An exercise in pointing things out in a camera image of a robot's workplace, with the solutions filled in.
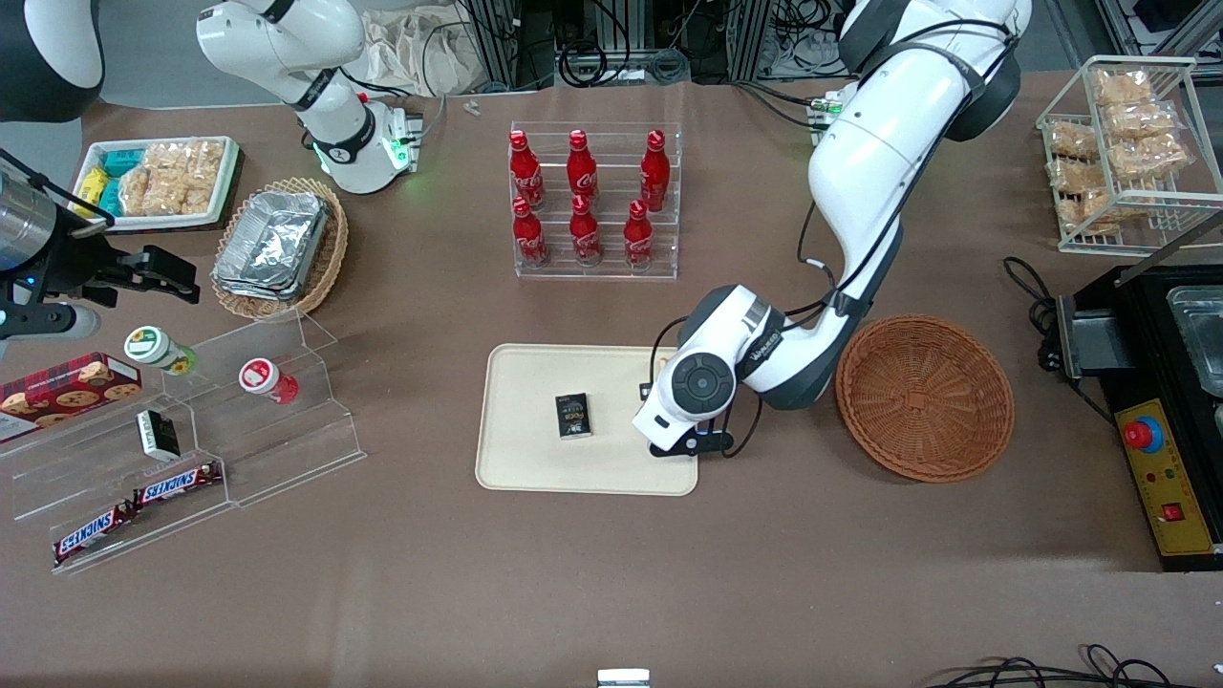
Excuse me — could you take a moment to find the white wire basket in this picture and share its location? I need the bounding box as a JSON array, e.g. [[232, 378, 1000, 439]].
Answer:
[[1036, 54, 1223, 256]]

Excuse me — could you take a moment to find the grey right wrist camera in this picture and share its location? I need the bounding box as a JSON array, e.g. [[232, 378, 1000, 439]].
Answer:
[[0, 303, 102, 343]]

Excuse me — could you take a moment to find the rice cracker snack pack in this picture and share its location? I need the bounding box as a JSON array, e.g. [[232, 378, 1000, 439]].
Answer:
[[118, 167, 216, 218], [1045, 121, 1101, 160], [1093, 71, 1154, 108], [1055, 190, 1121, 236], [141, 140, 227, 183], [1108, 134, 1192, 180], [1045, 157, 1110, 193], [1103, 102, 1178, 142]]

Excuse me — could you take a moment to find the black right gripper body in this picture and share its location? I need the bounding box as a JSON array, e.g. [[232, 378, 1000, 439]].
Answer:
[[19, 205, 146, 309]]

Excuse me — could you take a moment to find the light wicker oval basket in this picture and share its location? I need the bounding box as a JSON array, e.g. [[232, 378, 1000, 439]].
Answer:
[[211, 176, 351, 323]]

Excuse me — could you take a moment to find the black power cable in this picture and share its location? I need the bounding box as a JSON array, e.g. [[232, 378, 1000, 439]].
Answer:
[[1002, 255, 1119, 426]]

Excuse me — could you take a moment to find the black appliance box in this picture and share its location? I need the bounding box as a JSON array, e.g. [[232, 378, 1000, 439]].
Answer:
[[1056, 214, 1223, 414]]

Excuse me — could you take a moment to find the beige plastic tray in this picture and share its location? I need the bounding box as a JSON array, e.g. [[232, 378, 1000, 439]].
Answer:
[[475, 343, 700, 497]]

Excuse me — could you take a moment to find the black coiled cable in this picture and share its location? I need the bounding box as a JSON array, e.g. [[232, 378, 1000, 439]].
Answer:
[[557, 40, 624, 89]]

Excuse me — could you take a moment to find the white cloth bag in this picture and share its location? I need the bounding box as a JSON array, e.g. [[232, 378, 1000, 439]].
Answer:
[[361, 8, 490, 97]]

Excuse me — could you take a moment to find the Snickers chocolate bar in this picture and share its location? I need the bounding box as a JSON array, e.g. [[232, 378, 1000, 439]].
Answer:
[[53, 501, 138, 565], [132, 462, 224, 508]]

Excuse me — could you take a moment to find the aluminium foil container stack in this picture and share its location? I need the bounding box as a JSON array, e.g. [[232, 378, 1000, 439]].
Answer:
[[212, 189, 332, 303]]

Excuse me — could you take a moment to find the steel pan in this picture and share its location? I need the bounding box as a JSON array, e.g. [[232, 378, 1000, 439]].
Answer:
[[1165, 285, 1223, 398]]

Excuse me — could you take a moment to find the small black white box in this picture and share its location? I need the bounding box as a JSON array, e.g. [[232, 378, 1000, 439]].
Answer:
[[136, 408, 182, 462]]

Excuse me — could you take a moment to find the black cable bundle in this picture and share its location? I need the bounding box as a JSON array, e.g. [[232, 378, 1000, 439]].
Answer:
[[932, 644, 1200, 688]]

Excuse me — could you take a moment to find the aluminium frame post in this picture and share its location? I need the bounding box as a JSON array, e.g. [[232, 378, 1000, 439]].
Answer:
[[462, 0, 523, 93], [730, 0, 776, 79]]

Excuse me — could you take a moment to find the red capped drink bottle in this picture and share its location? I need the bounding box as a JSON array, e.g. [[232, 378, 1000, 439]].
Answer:
[[238, 356, 300, 405]]

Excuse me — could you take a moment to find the clear acrylic stepped stand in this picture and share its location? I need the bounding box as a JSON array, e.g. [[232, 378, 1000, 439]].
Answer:
[[0, 313, 368, 576]]

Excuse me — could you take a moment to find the yellow emergency stop control box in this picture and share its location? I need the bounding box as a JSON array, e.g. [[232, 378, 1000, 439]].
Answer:
[[1112, 396, 1223, 572]]

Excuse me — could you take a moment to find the red cola bottle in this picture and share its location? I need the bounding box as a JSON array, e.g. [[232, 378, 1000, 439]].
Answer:
[[510, 197, 551, 269], [638, 129, 673, 214], [508, 130, 547, 212], [569, 195, 605, 268], [566, 129, 601, 210], [623, 200, 656, 271]]

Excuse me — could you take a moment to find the small black packet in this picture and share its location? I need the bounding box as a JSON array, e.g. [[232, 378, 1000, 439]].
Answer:
[[554, 392, 594, 441]]

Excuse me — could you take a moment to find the brown round wicker basket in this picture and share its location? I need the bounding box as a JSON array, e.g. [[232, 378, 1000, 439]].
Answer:
[[835, 314, 1017, 484]]

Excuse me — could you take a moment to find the green capped yogurt bottle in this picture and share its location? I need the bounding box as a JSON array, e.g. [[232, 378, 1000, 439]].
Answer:
[[123, 325, 199, 376]]

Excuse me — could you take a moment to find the clear acrylic bottle rack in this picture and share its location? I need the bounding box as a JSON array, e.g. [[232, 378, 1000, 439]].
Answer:
[[508, 120, 683, 281]]

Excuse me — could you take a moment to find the white rectangular snack tray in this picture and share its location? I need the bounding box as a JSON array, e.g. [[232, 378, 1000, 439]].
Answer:
[[82, 136, 244, 233]]

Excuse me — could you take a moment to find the red cookie box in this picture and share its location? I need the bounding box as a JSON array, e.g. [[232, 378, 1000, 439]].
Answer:
[[0, 351, 143, 443]]

